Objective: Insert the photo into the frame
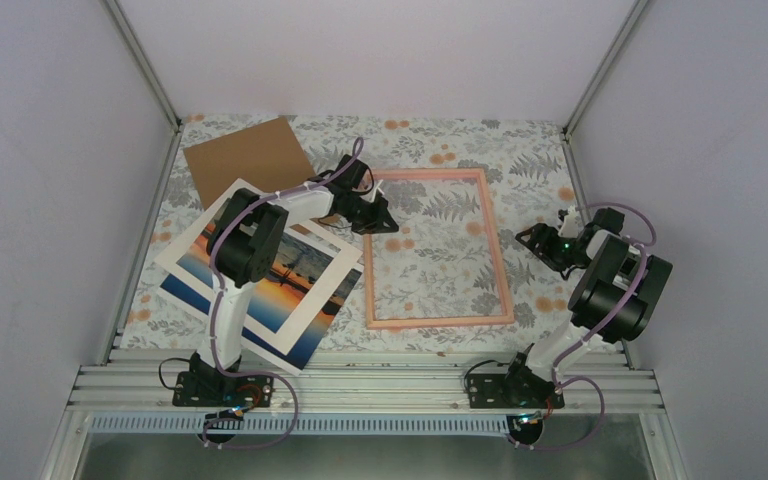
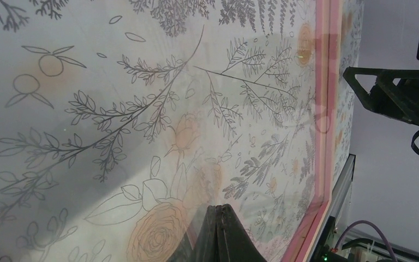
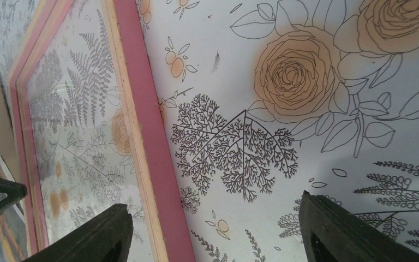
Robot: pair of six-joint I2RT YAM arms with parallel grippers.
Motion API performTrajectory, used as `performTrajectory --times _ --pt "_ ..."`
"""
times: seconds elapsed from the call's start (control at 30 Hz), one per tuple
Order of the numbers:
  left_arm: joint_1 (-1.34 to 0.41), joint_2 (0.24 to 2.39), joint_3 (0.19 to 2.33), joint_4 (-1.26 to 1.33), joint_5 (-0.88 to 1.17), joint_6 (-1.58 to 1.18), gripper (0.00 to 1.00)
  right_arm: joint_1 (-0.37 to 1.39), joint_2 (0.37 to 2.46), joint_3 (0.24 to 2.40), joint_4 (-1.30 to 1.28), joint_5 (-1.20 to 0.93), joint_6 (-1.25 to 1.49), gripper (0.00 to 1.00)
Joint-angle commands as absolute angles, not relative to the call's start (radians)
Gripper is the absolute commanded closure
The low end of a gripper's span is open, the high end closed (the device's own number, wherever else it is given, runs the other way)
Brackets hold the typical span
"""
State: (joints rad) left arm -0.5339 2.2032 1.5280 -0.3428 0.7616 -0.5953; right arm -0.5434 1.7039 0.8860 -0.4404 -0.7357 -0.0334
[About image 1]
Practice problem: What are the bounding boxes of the sunset photo print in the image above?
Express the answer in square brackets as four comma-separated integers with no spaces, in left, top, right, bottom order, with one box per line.
[158,268,363,371]

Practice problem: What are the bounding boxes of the aluminium rail base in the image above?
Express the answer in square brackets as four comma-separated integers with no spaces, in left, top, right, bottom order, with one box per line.
[67,348,665,414]

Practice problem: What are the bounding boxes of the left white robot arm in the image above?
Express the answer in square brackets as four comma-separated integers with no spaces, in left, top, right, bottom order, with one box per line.
[175,138,398,405]

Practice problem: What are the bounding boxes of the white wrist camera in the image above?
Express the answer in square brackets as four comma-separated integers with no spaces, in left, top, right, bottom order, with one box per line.
[361,180,383,203]
[558,206,581,238]

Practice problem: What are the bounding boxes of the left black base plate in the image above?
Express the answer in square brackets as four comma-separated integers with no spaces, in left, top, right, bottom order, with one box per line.
[172,372,274,408]

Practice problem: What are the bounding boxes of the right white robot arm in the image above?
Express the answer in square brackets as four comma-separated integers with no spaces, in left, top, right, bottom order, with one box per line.
[501,202,674,407]

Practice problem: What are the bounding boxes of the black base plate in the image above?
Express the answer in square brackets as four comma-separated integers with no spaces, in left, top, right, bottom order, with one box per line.
[172,372,274,408]
[465,373,565,409]

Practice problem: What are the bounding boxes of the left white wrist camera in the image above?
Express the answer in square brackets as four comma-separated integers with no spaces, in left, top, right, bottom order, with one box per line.
[361,180,383,203]

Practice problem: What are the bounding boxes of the blue slotted cable duct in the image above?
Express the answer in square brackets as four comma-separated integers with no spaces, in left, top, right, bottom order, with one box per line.
[87,412,508,437]

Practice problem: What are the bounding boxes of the floral table cloth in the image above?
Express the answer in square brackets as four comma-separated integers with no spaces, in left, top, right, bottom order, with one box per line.
[121,115,576,353]

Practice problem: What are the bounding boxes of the white photo mat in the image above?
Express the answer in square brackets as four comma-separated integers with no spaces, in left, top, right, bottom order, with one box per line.
[155,179,362,370]

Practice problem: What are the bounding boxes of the pink picture frame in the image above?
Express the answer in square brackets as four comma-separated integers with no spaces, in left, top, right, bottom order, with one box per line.
[362,168,516,331]

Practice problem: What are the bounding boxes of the brown backing board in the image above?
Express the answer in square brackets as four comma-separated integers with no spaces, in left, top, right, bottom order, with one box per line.
[184,118,315,208]

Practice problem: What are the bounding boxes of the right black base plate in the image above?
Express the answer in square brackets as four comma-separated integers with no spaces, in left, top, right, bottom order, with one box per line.
[465,373,565,409]

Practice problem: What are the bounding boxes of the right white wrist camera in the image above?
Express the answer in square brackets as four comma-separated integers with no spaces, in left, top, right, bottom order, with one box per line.
[558,206,581,238]

